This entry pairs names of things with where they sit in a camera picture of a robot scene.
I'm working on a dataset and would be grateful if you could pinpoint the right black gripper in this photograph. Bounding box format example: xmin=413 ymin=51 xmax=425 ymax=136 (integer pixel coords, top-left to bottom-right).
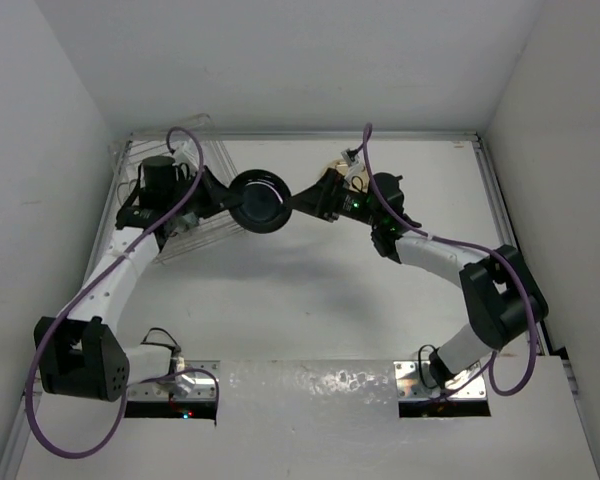
xmin=285 ymin=167 xmax=382 ymax=227

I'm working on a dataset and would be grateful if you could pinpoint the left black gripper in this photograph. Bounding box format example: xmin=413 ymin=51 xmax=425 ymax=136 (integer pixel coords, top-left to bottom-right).
xmin=165 ymin=164 xmax=242 ymax=218

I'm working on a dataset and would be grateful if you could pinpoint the black plate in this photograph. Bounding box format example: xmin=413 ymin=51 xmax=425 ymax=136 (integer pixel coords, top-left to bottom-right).
xmin=229 ymin=169 xmax=292 ymax=234

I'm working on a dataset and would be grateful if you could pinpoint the cream patterned plate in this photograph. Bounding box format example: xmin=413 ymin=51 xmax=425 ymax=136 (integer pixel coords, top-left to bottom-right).
xmin=326 ymin=160 xmax=368 ymax=182

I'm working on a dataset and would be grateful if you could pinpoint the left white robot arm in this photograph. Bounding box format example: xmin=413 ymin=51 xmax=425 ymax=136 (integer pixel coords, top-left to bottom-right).
xmin=34 ymin=156 xmax=242 ymax=401

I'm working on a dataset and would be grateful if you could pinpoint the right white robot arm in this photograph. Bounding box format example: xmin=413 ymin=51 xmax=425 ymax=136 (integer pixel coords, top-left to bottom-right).
xmin=285 ymin=168 xmax=549 ymax=387

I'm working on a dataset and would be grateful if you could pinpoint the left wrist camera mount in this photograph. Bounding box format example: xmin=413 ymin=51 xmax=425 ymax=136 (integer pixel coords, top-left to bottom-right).
xmin=173 ymin=140 xmax=199 ymax=171

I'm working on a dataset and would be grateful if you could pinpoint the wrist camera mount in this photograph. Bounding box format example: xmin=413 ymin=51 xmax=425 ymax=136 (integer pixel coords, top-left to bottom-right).
xmin=173 ymin=140 xmax=199 ymax=171
xmin=341 ymin=149 xmax=360 ymax=169

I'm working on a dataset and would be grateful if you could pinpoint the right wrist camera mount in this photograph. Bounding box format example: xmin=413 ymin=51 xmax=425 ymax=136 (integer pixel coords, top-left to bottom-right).
xmin=341 ymin=149 xmax=360 ymax=169

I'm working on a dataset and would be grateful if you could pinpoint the wire dish rack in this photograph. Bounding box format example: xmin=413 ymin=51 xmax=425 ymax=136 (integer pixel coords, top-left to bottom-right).
xmin=108 ymin=114 xmax=243 ymax=263

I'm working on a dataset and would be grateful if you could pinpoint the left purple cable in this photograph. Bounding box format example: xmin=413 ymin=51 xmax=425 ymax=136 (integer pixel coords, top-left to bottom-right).
xmin=24 ymin=127 xmax=221 ymax=460

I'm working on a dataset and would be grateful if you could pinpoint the purple cable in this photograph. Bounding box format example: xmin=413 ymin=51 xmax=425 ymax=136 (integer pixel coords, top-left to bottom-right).
xmin=24 ymin=127 xmax=221 ymax=460
xmin=362 ymin=123 xmax=541 ymax=401

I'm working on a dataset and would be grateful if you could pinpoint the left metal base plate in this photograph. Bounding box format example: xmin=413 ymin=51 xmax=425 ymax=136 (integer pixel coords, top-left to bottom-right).
xmin=128 ymin=360 xmax=221 ymax=403

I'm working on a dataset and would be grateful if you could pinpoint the metal base plate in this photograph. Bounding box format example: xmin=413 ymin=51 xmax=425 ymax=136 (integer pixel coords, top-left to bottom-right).
xmin=128 ymin=360 xmax=221 ymax=403
xmin=394 ymin=360 xmax=487 ymax=402

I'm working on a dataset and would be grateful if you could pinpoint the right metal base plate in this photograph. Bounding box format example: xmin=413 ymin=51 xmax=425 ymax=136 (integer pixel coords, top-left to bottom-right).
xmin=394 ymin=360 xmax=487 ymax=402

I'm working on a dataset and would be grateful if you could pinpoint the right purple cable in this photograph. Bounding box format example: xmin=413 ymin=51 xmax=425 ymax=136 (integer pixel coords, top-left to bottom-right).
xmin=362 ymin=123 xmax=541 ymax=401

